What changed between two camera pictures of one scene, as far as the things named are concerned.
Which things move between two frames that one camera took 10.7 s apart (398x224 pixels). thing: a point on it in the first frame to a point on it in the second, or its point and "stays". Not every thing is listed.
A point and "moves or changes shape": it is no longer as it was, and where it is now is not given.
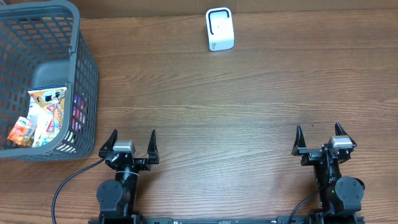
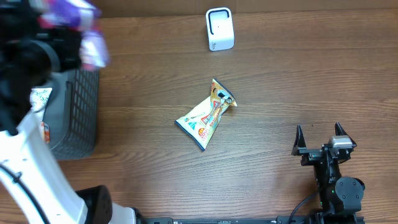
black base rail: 229,219 stays
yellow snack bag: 46,109 to 198,126
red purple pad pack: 79,106 to 82,15
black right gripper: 310,155 stays
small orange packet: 22,130 moves or changes shape
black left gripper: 144,165 to 71,44
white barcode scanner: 219,28 stays
